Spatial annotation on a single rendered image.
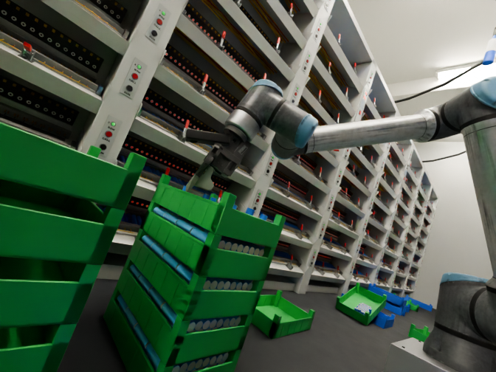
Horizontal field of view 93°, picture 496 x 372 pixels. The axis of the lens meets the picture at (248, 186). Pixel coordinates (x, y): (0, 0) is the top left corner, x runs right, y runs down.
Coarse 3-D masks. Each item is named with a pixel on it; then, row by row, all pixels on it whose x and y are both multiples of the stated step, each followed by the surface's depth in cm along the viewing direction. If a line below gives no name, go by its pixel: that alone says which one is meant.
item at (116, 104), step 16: (144, 0) 86; (160, 0) 76; (176, 0) 79; (144, 16) 73; (176, 16) 80; (144, 32) 74; (128, 48) 72; (144, 48) 75; (160, 48) 78; (128, 64) 72; (112, 80) 71; (144, 80) 76; (112, 96) 71; (112, 112) 71; (128, 112) 74; (96, 128) 69; (128, 128) 75; (112, 144) 73; (112, 160) 73
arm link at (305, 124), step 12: (276, 108) 62; (288, 108) 62; (276, 120) 63; (288, 120) 62; (300, 120) 62; (312, 120) 62; (276, 132) 66; (288, 132) 63; (300, 132) 62; (312, 132) 64; (288, 144) 69; (300, 144) 64
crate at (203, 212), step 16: (160, 192) 62; (176, 192) 57; (224, 192) 45; (176, 208) 54; (192, 208) 50; (208, 208) 47; (224, 208) 44; (208, 224) 45; (224, 224) 44; (240, 224) 47; (256, 224) 50; (272, 224) 54; (256, 240) 51; (272, 240) 55
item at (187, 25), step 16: (192, 16) 99; (176, 32) 96; (192, 32) 85; (208, 32) 105; (224, 32) 95; (208, 48) 90; (224, 48) 111; (224, 64) 96; (240, 64) 118; (240, 80) 102; (256, 80) 127
